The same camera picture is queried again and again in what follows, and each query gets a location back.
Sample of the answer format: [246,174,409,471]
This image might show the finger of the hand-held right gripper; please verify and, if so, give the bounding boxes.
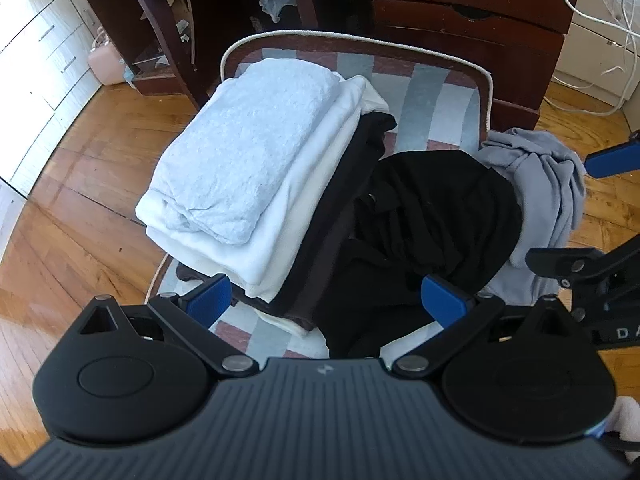
[584,130,640,179]
[525,248,608,288]

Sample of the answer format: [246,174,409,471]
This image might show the grey garment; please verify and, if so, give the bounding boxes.
[475,127,587,311]

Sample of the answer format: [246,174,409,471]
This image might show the striped mat with white edge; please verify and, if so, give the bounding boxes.
[147,30,496,361]

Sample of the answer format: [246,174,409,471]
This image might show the wooden desk drawer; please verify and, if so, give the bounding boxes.
[372,0,568,61]

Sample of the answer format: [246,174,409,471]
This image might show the cardboard box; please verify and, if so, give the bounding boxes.
[165,0,196,41]

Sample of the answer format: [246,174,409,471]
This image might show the white folded garment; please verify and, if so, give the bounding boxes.
[145,75,391,306]

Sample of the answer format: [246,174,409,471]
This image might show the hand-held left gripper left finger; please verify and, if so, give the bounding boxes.
[80,274,261,377]

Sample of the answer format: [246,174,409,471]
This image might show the dark brown folded garment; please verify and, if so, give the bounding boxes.
[175,112,398,333]

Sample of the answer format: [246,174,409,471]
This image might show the black garment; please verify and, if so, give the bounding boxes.
[312,150,523,358]

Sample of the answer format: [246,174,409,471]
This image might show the white drawer cabinet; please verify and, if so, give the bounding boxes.
[0,0,103,196]

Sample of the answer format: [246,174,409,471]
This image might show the white side cabinet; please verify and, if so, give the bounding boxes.
[550,0,640,108]

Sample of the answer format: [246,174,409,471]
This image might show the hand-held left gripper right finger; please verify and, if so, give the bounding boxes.
[387,274,583,377]

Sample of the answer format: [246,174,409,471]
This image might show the dark wooden desk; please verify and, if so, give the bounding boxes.
[65,0,586,133]

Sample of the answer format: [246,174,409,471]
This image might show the pink bag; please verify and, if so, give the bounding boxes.
[87,27,126,86]

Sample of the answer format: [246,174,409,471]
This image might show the white cable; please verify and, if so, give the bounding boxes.
[550,0,640,116]

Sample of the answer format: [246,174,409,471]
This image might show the white folded towel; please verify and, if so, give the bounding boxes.
[136,58,341,246]

